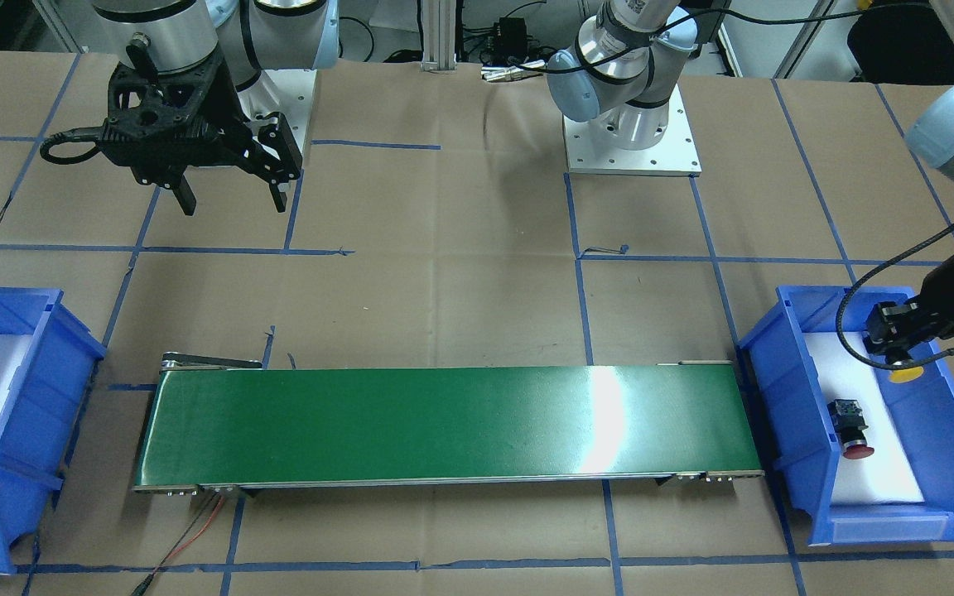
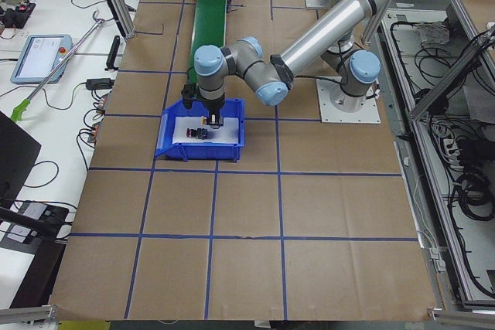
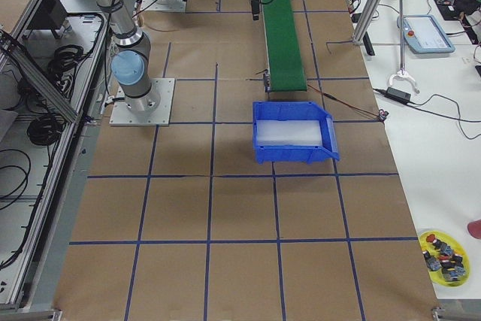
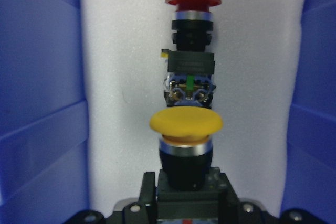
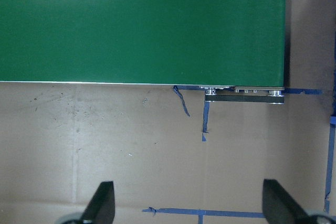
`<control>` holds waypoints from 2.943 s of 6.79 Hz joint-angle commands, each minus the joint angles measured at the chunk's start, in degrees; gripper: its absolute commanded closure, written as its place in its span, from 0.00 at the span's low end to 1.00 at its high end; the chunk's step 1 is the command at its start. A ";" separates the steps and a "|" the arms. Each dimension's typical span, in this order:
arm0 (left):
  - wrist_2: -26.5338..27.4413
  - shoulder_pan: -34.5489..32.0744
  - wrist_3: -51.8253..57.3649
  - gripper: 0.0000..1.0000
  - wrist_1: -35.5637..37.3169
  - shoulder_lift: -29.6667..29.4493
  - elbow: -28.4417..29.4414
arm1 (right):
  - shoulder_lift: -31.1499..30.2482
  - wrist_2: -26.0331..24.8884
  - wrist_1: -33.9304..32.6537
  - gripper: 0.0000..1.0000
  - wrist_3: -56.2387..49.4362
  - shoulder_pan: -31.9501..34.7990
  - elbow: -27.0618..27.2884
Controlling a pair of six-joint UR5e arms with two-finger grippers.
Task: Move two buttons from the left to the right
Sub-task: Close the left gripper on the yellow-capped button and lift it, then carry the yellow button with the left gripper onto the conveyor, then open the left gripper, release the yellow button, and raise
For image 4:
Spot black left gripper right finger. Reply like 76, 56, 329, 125
215, 172, 238, 206

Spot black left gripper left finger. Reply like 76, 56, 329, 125
138, 172, 157, 206

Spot yellow mushroom push button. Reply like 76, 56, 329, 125
149, 106, 223, 191

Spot red mushroom push button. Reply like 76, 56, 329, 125
161, 0, 222, 109

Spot blue source bin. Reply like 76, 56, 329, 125
1, 0, 335, 223

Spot white foam pad source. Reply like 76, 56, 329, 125
81, 0, 303, 215

